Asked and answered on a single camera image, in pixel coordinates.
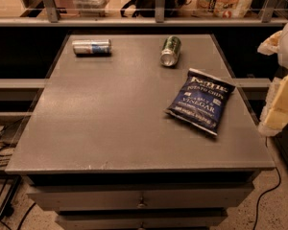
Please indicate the upper drawer knob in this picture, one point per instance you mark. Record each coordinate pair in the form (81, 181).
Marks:
(141, 204)

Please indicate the black bag on shelf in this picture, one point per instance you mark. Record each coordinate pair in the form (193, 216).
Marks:
(148, 8)

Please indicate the green soda can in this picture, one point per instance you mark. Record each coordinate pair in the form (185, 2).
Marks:
(170, 51)

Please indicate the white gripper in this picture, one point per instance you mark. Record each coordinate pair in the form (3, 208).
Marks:
(274, 118)

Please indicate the blue kettle chips bag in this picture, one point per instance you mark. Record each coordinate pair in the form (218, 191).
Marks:
(201, 101)

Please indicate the metal shelf rail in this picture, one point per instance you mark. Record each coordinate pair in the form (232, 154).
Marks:
(63, 13)

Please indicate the grey drawer cabinet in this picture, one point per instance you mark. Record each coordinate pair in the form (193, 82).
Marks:
(99, 140)

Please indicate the silver blue redbull can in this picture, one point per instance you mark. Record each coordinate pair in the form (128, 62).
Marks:
(91, 46)

